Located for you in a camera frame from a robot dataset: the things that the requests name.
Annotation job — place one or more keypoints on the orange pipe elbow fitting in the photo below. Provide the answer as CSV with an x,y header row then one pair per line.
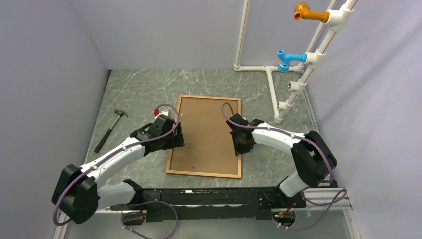
x,y
302,11

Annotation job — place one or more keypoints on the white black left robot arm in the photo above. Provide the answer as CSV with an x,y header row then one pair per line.
x,y
81,191

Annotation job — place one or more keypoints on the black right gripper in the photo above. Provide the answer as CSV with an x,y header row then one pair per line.
x,y
239,150

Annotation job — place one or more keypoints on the blue pipe elbow fitting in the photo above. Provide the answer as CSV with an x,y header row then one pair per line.
x,y
287,58

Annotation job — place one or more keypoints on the black handled claw hammer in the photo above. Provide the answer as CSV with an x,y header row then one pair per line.
x,y
119,113

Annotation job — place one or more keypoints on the white PVC pipe rack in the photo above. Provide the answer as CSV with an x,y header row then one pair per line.
x,y
331,22

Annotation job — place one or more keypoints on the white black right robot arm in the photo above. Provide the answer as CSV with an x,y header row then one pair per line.
x,y
312,158

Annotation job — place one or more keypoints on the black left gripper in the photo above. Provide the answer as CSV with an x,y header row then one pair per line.
x,y
176,141

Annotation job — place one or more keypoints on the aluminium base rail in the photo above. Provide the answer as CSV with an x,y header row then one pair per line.
x,y
301,212

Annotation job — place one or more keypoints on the wooden picture frame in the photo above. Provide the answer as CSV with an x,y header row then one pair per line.
x,y
239,148

